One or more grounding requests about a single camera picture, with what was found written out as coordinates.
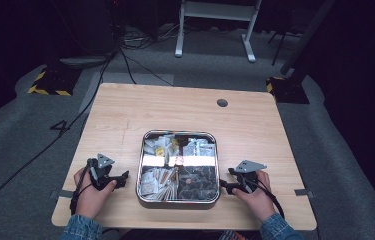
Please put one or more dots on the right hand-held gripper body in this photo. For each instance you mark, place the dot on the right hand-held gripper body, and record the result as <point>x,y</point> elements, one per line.
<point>246,176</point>

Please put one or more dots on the grey table grommet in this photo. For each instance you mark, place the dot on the grey table grommet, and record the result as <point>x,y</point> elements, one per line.
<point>222,102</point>

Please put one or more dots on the dark slanted stand pole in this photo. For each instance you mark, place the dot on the dark slanted stand pole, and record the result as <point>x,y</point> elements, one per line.
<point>305,36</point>

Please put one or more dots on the clear plastic box lid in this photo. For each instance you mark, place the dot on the clear plastic box lid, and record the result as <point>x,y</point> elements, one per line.
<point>178,161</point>

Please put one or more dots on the grey tape strip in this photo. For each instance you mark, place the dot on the grey tape strip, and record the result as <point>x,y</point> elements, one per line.
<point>303,192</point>
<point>62,194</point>

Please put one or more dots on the person's striped clothing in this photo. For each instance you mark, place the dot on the person's striped clothing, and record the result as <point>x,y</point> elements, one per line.
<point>231,235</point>

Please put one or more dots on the white desk frame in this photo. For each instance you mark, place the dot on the white desk frame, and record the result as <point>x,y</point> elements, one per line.
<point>215,10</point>

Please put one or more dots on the pile of dark sachets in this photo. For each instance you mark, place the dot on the pile of dark sachets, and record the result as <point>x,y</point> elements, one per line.
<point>198,183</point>

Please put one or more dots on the pile of white brown sachets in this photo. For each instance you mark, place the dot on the pile of white brown sachets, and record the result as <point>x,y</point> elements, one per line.
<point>158,183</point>

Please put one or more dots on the grey flat stand foot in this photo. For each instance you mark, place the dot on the grey flat stand foot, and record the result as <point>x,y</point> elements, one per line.
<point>81,61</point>

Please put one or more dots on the pile of white yellow sachets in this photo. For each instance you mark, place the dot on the pile of white yellow sachets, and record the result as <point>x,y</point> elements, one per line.
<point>160,146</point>

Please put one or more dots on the pile of grey sachets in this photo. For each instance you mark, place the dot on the pile of grey sachets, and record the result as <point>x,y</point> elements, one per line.
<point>199,147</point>

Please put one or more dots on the dark compartment box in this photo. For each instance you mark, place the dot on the dark compartment box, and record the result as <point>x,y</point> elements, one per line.
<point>178,202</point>

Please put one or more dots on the person's left hand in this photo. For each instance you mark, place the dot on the person's left hand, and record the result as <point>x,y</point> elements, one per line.
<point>88,200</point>

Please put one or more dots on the black yellow striped stand base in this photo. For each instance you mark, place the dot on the black yellow striped stand base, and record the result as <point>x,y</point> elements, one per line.
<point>53,81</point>
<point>288,90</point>

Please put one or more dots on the person's right hand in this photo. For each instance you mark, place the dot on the person's right hand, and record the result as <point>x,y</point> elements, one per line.
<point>258,200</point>

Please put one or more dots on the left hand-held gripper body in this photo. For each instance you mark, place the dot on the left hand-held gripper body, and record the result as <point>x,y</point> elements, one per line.
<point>101,173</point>

